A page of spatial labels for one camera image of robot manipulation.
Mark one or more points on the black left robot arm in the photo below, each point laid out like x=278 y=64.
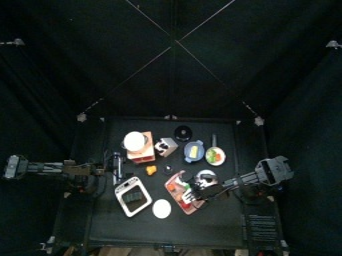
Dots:
x=44 y=166

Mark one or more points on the small orange toy food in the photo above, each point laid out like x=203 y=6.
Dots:
x=151 y=170

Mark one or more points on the small black toy piece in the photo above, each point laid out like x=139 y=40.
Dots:
x=167 y=169

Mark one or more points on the orange toy carrot piece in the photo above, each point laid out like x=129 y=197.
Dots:
x=171 y=187

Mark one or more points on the black round pot lid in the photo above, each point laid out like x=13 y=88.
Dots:
x=182 y=133

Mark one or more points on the white round plate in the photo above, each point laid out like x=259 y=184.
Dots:
x=161 y=208

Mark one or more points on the green toy vegetable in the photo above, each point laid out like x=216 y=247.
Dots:
x=210 y=154

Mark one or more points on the silver toy pot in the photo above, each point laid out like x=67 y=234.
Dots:
x=206 y=176

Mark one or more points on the blue toy pot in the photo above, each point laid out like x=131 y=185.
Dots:
x=194 y=151

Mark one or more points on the orange-red toy vegetable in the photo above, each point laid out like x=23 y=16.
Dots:
x=218 y=156

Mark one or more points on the yellow toy corn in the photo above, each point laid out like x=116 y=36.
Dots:
x=194 y=152

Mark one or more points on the white toy oven tray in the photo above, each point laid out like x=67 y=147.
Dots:
x=132 y=196

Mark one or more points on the grey frame clamp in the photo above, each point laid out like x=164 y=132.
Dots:
x=48 y=245
x=259 y=120
x=332 y=44
x=81 y=117
x=170 y=117

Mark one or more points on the grey toy toaster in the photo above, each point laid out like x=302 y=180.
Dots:
x=165 y=147

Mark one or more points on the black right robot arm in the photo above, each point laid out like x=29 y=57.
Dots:
x=267 y=171

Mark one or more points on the pink toy cutting board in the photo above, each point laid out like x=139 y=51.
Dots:
x=175 y=195

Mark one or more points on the red toy food piece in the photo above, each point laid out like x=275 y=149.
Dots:
x=184 y=205

